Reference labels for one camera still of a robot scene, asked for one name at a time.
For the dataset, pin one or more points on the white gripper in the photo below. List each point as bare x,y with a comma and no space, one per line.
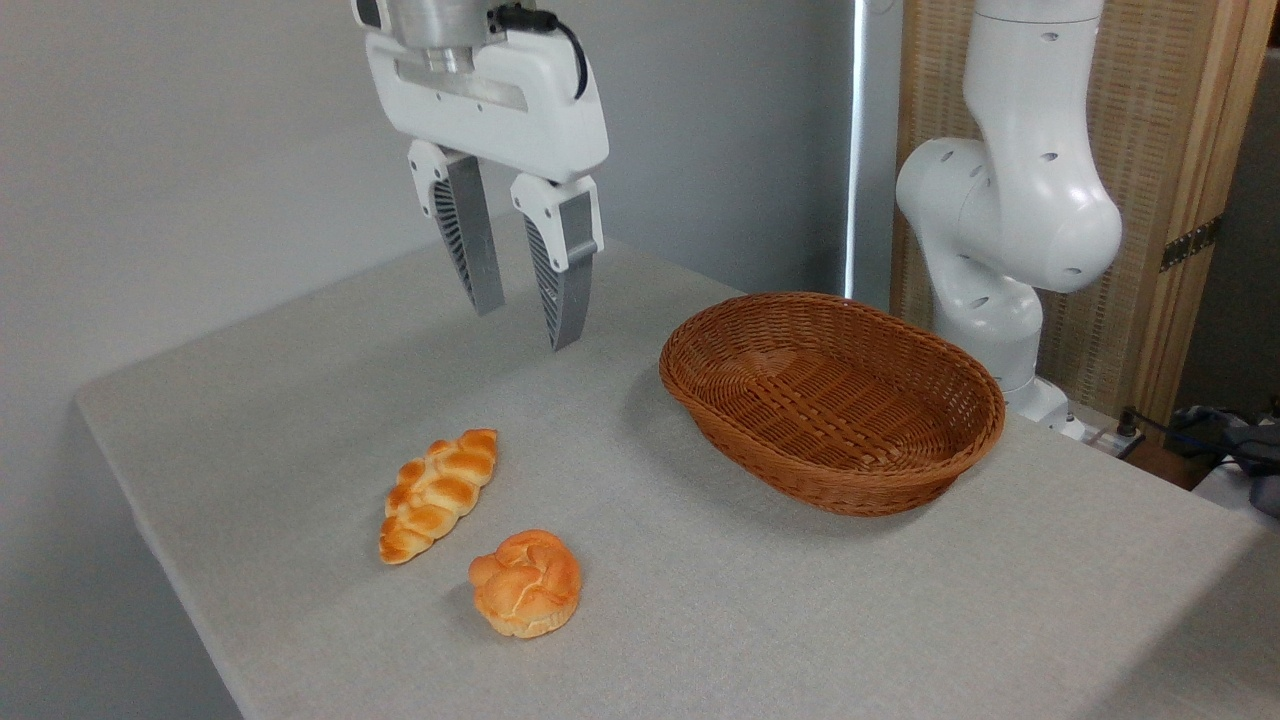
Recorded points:
500,115

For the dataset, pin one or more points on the round knotted bread roll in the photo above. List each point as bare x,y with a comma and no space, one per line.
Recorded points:
525,585

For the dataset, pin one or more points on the long braided bread loaf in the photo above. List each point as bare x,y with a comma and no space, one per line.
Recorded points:
437,495

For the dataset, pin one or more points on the brown oval wicker basket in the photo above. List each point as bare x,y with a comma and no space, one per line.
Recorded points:
830,410

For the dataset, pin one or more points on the grey fabric tablecloth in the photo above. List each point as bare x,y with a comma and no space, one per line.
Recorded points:
700,620

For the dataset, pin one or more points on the wooden rattan folding screen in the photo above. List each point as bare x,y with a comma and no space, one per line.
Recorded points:
1150,120

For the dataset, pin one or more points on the dark metal screen hinge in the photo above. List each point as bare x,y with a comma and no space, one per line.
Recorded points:
1190,243

